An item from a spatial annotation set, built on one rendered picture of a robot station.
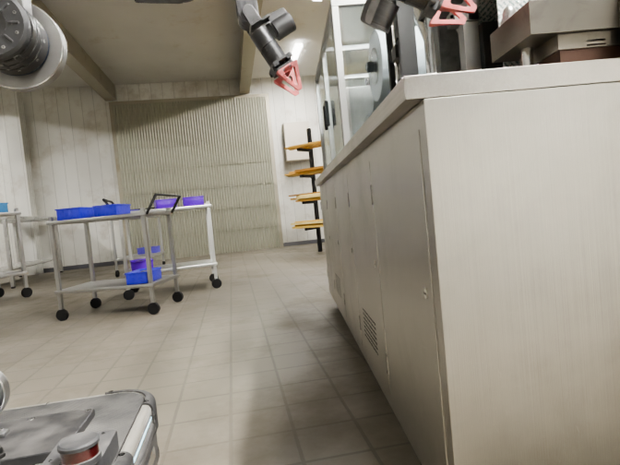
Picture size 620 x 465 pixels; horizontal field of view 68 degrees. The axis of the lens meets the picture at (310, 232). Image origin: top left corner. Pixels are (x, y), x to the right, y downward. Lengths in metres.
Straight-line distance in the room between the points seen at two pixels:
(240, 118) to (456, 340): 9.18
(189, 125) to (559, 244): 9.23
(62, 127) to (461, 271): 9.82
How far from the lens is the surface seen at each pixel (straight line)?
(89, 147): 10.16
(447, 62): 1.56
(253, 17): 1.43
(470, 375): 0.87
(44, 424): 1.31
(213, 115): 9.86
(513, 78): 0.89
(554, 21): 1.02
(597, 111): 0.95
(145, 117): 9.98
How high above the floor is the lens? 0.69
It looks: 3 degrees down
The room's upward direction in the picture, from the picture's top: 6 degrees counter-clockwise
